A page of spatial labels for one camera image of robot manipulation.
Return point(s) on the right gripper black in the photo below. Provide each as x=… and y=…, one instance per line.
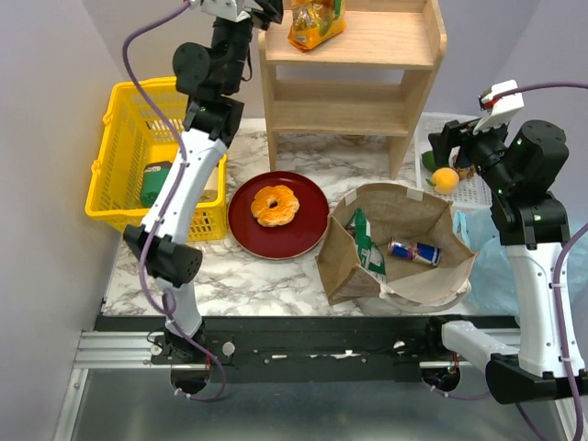
x=460, y=133

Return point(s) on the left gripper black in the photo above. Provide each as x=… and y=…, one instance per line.
x=270, y=12

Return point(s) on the green lime fruit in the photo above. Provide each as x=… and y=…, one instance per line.
x=428, y=160

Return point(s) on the orange fruit with leaf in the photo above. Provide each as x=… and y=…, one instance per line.
x=444, y=180

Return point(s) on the brown longan fruit bunch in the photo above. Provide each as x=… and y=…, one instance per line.
x=464, y=173

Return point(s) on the yellow snack bag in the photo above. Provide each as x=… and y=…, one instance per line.
x=315, y=21

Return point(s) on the brown paper grocery bag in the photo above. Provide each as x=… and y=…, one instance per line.
x=394, y=213

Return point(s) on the green snack packet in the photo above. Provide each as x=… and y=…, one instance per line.
x=370, y=257

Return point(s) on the light blue plastic bag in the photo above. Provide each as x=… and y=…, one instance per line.
x=492, y=278

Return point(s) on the orange fluffy food item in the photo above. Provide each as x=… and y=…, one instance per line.
x=274, y=206

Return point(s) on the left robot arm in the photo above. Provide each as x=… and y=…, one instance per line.
x=208, y=76

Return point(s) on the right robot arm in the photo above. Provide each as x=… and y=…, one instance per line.
x=533, y=228

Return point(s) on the beige wrapped food package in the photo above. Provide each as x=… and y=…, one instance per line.
x=210, y=191

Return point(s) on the green wrapped food package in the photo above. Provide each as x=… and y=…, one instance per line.
x=153, y=178

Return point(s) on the white plastic mesh basket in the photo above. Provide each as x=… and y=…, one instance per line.
x=471, y=193

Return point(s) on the wooden shelf rack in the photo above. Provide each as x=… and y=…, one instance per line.
x=407, y=36

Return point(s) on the blue drink can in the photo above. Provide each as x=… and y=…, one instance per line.
x=414, y=251

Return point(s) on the red round lacquer tray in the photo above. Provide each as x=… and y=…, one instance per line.
x=279, y=242

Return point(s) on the yellow plastic shopping basket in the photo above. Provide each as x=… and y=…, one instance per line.
x=133, y=137

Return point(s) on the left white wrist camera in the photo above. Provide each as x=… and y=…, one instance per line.
x=231, y=10

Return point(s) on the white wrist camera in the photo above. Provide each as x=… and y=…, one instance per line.
x=231, y=10
x=501, y=110

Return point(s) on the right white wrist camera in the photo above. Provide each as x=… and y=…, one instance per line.
x=501, y=110

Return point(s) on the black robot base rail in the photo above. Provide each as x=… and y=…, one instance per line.
x=297, y=349

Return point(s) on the aluminium frame profile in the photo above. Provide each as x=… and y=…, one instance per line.
x=99, y=350

